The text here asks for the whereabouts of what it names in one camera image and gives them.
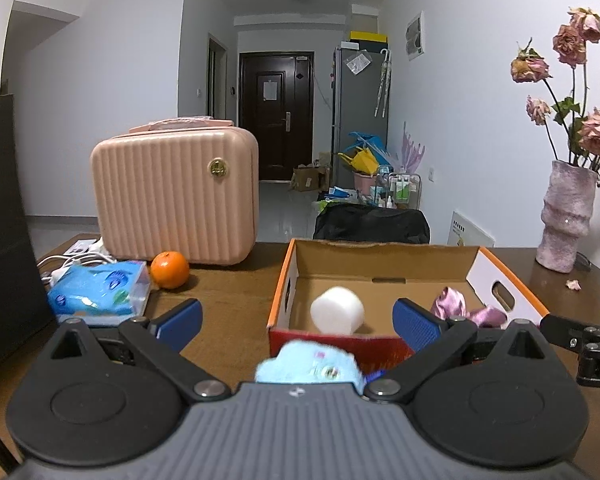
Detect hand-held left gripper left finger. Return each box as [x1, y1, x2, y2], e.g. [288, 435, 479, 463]
[42, 298, 232, 403]

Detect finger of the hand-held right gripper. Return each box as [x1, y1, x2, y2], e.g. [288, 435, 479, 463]
[539, 313, 597, 350]

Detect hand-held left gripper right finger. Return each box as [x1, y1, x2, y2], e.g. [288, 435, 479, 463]
[362, 298, 557, 403]

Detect orange cardboard box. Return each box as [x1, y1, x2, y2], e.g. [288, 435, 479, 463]
[266, 238, 551, 377]

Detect light blue plush toy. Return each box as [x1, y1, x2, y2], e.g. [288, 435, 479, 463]
[254, 340, 367, 393]

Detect pink satin cloth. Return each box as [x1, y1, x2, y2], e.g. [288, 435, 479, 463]
[430, 286, 509, 329]

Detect orange fruit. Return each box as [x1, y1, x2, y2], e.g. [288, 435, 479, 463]
[150, 251, 191, 290]

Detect white foam roll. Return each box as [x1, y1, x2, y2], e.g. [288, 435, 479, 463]
[310, 286, 366, 335]

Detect blue tissue pack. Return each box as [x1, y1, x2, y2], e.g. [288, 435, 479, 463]
[47, 261, 152, 317]

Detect pink textured vase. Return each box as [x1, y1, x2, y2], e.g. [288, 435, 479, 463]
[536, 159, 600, 274]

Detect white board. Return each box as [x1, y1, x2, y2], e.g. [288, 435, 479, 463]
[447, 210, 496, 249]

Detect black bag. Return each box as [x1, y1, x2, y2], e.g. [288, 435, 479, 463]
[312, 203, 431, 245]

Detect pink ribbed suitcase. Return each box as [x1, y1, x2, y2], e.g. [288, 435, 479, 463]
[90, 116, 260, 266]

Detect pink bucket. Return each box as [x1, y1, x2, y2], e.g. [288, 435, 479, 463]
[352, 170, 381, 199]

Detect yellow bag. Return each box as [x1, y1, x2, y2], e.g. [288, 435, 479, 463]
[338, 147, 381, 174]

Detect purple fairy wings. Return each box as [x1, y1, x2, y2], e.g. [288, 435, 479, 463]
[398, 120, 426, 174]

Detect brown cardboard carton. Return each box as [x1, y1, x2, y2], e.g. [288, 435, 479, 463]
[288, 162, 331, 194]

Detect blue bag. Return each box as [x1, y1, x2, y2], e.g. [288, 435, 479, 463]
[348, 130, 389, 154]

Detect black panel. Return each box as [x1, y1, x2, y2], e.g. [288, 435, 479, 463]
[0, 94, 59, 377]

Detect dark brown door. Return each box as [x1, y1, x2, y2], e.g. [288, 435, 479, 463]
[238, 51, 315, 183]

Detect grey refrigerator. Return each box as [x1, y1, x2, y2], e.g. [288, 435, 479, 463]
[331, 46, 389, 202]

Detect white folded umbrella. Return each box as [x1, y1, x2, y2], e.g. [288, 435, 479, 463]
[374, 49, 394, 119]

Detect dried pink roses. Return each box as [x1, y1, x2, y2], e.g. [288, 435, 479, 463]
[510, 7, 600, 171]

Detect clear plastic bag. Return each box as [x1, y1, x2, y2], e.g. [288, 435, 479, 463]
[344, 52, 372, 74]

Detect yellow flat box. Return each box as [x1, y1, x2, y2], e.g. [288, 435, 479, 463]
[349, 31, 389, 46]

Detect white cables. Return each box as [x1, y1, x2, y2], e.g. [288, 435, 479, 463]
[37, 237, 119, 282]

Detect wire rack with bottles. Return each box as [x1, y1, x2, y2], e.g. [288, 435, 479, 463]
[377, 172, 422, 210]

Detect side door frame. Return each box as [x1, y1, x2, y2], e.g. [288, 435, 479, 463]
[207, 33, 229, 121]

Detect white wall panel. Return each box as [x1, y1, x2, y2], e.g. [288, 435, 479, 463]
[404, 10, 426, 62]

